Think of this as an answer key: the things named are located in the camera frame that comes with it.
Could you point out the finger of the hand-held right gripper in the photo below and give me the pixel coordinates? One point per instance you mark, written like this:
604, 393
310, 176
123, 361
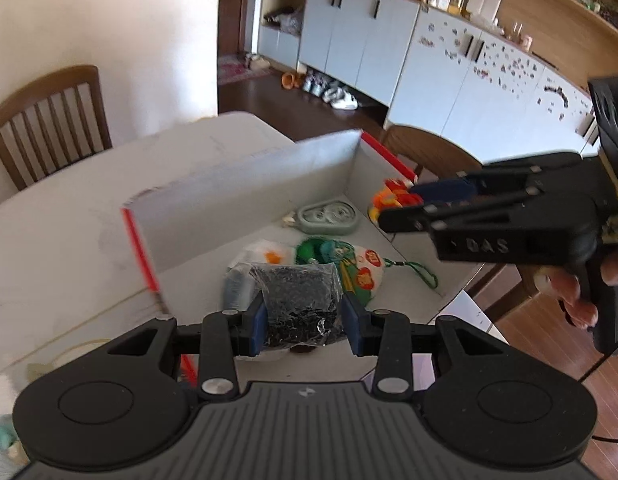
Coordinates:
414, 217
444, 190

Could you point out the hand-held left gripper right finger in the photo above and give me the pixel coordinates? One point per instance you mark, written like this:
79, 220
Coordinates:
351, 330

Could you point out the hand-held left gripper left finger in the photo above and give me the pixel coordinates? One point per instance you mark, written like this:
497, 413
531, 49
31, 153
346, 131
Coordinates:
258, 330

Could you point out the orange yellow plastic toy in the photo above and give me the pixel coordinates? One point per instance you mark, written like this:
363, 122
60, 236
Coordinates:
391, 197

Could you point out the black shiny bag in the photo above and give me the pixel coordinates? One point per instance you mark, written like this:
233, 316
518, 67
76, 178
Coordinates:
299, 305

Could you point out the white green printed pouch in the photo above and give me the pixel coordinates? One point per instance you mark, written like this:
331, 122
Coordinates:
364, 275

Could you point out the white pouch with orange print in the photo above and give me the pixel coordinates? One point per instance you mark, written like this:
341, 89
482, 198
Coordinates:
261, 255

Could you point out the green round toy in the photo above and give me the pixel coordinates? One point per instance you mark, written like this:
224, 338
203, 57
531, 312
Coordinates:
314, 251

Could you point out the grey green lens case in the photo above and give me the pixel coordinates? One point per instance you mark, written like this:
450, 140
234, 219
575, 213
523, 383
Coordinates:
326, 217

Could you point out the red cardboard box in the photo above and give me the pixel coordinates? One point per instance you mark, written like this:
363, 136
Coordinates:
239, 195

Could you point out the person's right hand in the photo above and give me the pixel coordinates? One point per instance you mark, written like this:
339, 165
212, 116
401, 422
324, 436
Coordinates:
571, 290

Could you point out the brown wooden chair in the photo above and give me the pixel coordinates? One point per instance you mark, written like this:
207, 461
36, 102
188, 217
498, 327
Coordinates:
439, 152
49, 110

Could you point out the white cabinet with stickers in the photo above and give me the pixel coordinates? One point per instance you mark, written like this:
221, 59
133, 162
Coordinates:
464, 85

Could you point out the small white scrap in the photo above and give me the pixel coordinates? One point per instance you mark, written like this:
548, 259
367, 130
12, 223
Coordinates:
289, 219

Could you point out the row of sneakers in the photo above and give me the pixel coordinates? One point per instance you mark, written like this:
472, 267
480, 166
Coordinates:
334, 92

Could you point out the pale blue floor cabinet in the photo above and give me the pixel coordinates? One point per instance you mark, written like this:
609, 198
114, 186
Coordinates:
354, 35

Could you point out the pair of orange shoes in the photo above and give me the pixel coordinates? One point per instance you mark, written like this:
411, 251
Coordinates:
293, 80

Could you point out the low bench cabinet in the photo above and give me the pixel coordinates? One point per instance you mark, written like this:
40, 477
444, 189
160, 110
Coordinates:
279, 47

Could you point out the pair of beige slippers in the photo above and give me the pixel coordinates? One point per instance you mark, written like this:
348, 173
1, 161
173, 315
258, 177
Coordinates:
258, 61

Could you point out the patterned door mat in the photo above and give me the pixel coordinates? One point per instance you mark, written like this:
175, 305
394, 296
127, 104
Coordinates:
236, 67

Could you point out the bags on bench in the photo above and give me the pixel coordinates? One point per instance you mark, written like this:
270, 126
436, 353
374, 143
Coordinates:
284, 20

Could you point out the dark brown door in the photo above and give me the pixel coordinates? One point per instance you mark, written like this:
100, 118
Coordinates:
231, 10

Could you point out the wooden wall shelving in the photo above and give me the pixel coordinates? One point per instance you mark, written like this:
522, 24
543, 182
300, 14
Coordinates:
549, 10

